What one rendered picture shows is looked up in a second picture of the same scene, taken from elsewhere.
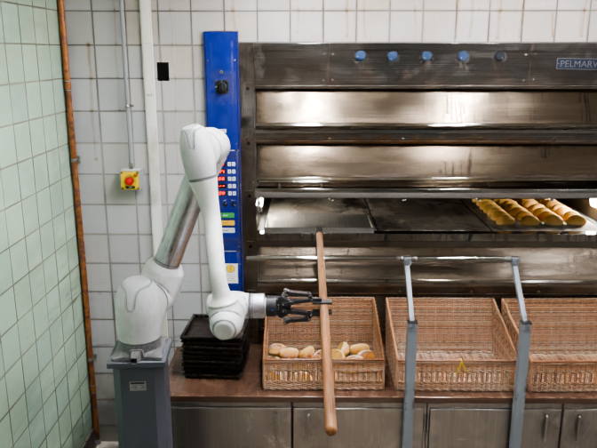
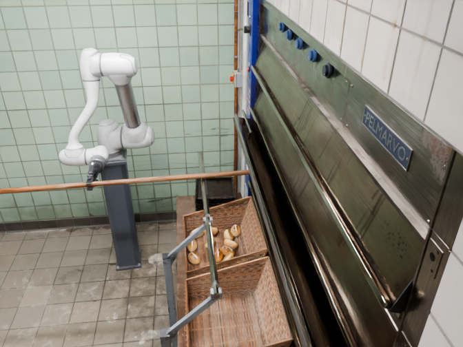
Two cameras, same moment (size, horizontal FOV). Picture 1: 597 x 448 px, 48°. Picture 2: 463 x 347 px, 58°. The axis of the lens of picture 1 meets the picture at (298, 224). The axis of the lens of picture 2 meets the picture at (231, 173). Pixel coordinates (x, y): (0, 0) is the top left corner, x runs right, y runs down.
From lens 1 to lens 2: 355 cm
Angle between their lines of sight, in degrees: 76
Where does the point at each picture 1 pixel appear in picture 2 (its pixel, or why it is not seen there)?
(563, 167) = (340, 276)
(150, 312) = (99, 138)
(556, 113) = (346, 193)
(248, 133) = not seen: hidden behind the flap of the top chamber
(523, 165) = (322, 233)
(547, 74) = (356, 125)
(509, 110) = (324, 152)
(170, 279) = (124, 131)
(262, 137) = not seen: hidden behind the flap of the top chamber
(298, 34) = not seen: outside the picture
